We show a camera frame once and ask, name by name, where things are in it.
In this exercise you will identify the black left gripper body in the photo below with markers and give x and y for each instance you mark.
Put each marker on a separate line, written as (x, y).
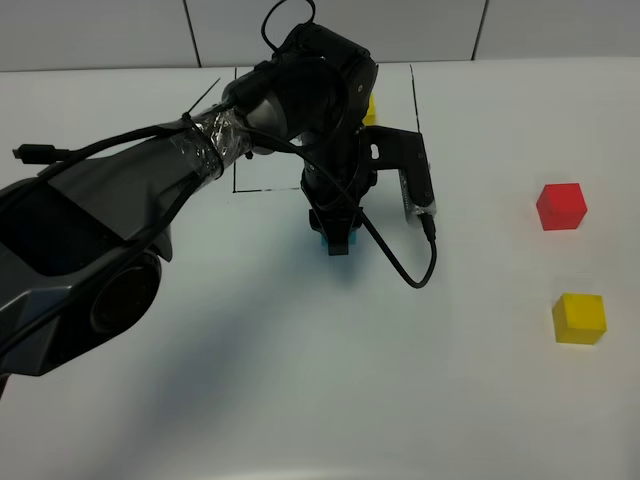
(340, 156)

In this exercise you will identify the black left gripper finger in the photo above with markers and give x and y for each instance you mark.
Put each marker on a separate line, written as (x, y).
(338, 243)
(314, 222)

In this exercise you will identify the blue cube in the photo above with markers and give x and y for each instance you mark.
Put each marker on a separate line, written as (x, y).
(352, 239)

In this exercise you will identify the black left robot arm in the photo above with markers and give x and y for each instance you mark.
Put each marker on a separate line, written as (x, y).
(83, 242)

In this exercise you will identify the template yellow cube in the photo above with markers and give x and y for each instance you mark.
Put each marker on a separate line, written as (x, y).
(370, 118)

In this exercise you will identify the loose red cube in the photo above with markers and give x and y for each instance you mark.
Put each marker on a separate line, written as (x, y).
(561, 206)

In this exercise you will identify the loose yellow cube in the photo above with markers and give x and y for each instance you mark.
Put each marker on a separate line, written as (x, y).
(579, 319)

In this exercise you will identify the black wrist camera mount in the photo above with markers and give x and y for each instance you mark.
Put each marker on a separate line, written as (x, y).
(383, 149)

